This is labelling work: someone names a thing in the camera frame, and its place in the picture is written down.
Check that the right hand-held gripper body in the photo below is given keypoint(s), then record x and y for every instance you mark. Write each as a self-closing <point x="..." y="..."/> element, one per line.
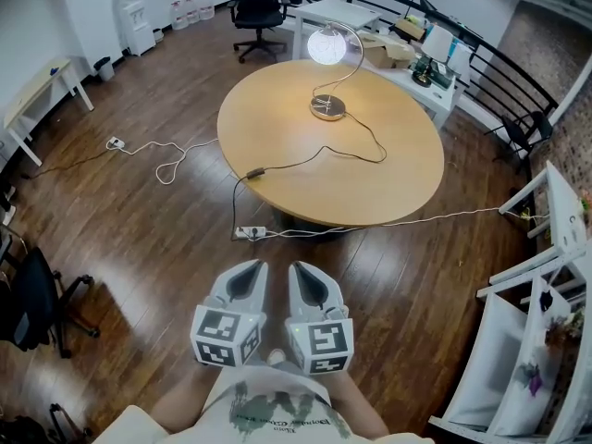
<point x="324" y="342"/>

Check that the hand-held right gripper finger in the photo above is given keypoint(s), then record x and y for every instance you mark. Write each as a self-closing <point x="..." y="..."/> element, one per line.
<point x="295" y="299"/>
<point x="331" y="294"/>

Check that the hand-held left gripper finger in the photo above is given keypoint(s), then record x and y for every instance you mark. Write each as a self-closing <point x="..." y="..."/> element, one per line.
<point x="260" y="289"/>
<point x="223" y="286"/>

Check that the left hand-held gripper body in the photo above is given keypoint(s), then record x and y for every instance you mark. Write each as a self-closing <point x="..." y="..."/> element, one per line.
<point x="222" y="336"/>

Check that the gold lamp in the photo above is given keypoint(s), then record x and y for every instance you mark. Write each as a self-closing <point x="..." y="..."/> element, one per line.
<point x="327" y="108"/>

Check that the person's right forearm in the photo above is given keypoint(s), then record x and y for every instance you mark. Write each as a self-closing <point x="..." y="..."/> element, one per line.
<point x="357" y="400"/>

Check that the person's left forearm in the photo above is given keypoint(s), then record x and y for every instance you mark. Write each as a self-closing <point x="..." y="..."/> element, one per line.
<point x="185" y="396"/>

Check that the person's shoe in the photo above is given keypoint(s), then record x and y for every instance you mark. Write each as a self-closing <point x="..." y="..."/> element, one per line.
<point x="276" y="356"/>

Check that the white power strip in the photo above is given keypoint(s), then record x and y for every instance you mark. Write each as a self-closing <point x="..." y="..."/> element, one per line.
<point x="115" y="143"/>
<point x="250" y="232"/>

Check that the person's white printed shirt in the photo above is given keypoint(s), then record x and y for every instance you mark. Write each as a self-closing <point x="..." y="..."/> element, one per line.
<point x="259" y="416"/>

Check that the white shelf unit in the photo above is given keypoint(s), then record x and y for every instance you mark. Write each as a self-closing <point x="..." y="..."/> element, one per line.
<point x="504" y="368"/>

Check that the purple flower bunch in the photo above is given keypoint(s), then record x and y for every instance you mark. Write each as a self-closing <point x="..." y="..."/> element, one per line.
<point x="533" y="379"/>

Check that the long white desk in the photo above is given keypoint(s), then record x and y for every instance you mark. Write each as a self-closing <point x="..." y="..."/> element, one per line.
<point x="430" y="100"/>

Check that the dried flower bunch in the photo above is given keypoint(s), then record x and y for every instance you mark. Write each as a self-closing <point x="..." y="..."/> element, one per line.
<point x="562" y="326"/>

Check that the green box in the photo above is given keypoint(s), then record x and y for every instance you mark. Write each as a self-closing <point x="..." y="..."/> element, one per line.
<point x="443" y="76"/>

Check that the open cardboard box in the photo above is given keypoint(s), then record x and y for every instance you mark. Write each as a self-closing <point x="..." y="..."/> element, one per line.
<point x="384" y="49"/>

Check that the black folding chair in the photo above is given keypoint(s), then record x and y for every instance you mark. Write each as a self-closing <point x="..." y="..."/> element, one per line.
<point x="532" y="130"/>

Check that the white desk with wooden top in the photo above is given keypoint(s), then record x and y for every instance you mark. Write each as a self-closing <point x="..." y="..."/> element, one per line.
<point x="34" y="91"/>

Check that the white water dispenser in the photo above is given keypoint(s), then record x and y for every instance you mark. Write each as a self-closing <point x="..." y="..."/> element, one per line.
<point x="138" y="28"/>

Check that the white shade green base lamp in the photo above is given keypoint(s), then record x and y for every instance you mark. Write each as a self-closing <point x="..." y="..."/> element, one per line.
<point x="437" y="42"/>

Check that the clear water jug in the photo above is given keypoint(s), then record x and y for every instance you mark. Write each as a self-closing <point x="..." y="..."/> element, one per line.
<point x="192" y="9"/>
<point x="179" y="16"/>
<point x="205" y="6"/>

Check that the small blue item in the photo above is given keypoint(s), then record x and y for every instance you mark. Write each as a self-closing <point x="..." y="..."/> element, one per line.
<point x="54" y="70"/>

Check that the small white desk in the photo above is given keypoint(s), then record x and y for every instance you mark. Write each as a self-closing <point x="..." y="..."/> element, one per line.
<point x="335" y="9"/>

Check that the black mesh office chair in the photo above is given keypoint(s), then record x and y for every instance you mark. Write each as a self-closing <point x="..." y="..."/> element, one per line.
<point x="258" y="3"/>

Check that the white desk with clutter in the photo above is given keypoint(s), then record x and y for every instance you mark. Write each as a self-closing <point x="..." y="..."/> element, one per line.
<point x="509" y="70"/>

